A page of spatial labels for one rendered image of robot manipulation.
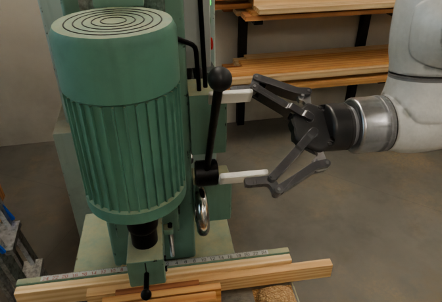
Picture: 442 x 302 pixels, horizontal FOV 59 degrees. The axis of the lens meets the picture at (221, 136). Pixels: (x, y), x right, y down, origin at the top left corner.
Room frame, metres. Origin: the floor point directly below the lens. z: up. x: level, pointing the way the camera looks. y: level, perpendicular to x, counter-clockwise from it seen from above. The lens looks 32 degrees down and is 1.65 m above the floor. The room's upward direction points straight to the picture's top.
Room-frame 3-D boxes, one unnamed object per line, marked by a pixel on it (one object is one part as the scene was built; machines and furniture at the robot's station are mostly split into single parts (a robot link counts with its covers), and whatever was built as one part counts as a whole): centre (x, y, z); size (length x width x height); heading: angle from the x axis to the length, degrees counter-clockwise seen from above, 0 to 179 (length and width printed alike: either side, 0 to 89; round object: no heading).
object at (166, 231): (0.61, 0.11, 1.00); 0.02 x 0.02 x 0.10; 9
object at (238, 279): (0.57, 0.02, 0.92); 0.54 x 0.02 x 0.04; 99
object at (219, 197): (0.75, 0.02, 1.02); 0.09 x 0.07 x 0.12; 99
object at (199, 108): (0.78, 0.03, 1.23); 0.09 x 0.08 x 0.15; 9
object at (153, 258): (0.57, 0.15, 1.03); 0.14 x 0.07 x 0.09; 9
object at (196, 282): (0.53, 0.13, 0.92); 0.18 x 0.02 x 0.05; 99
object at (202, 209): (0.70, 0.05, 1.02); 0.12 x 0.03 x 0.12; 9
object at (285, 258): (0.57, 0.14, 0.92); 0.60 x 0.02 x 0.05; 99
